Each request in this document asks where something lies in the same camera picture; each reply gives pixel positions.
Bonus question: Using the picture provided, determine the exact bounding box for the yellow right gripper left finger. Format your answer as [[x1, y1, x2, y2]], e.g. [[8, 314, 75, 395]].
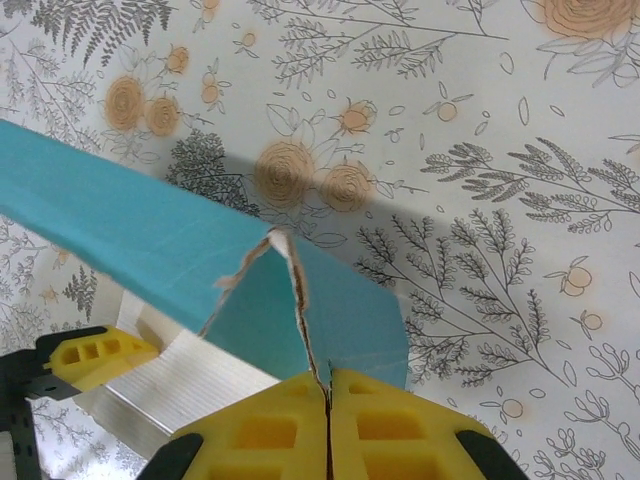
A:
[[144, 372, 332, 480]]

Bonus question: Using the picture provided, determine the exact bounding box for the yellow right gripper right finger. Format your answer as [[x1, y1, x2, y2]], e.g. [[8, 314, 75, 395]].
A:
[[327, 368, 522, 480]]

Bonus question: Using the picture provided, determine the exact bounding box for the teal paper box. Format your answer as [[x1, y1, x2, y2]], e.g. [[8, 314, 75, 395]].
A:
[[0, 118, 407, 461]]

